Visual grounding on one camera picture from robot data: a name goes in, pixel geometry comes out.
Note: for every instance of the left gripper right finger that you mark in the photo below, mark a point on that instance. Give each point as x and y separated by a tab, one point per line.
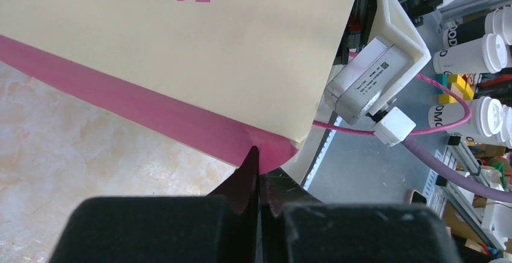
296	227

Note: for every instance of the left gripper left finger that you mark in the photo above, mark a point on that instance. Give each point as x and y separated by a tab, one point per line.
218	227

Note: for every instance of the cream pink paper bag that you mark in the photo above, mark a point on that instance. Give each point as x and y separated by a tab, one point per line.
220	76

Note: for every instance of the yellow background toy blocks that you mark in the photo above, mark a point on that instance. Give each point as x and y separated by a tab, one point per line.
457	85

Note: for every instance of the white lidded cup upper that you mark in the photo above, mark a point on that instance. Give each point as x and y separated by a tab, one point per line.
484	55

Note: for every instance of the white lidded cup lower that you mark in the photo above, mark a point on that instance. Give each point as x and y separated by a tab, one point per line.
496	22

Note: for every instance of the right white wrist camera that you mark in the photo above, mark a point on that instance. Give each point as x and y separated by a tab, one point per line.
366	86

